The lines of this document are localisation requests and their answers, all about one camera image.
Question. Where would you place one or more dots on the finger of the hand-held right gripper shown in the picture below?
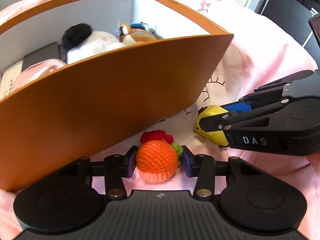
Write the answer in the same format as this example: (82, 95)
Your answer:
(237, 106)
(215, 123)

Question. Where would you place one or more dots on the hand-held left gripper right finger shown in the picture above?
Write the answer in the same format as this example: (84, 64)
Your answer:
(186, 163)

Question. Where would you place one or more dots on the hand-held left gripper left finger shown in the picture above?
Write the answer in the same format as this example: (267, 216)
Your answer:
(131, 163)

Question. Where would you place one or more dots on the yellow tape measure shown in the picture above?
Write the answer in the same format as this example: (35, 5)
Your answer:
(212, 110)

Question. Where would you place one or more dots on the orange crochet ball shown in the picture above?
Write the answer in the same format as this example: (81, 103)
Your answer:
(156, 160)

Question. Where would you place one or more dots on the orange cardboard box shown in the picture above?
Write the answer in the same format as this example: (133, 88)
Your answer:
(100, 105)

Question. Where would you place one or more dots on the brown bear plush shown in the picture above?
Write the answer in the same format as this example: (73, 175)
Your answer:
(136, 36)

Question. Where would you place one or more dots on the white pink striped plush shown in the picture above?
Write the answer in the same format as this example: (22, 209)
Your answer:
(95, 42)

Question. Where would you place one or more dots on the pink zip pouch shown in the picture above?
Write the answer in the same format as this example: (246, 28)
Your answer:
(40, 68)

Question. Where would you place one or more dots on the dark grey small box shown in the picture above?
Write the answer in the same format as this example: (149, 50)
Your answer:
(42, 55)

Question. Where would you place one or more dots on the white glasses case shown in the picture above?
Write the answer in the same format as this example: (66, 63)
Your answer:
(10, 80)

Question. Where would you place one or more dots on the pink printed blanket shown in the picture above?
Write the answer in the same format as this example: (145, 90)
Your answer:
(250, 55)

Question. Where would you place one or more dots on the dark wardrobe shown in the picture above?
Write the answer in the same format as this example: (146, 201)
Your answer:
(287, 5)

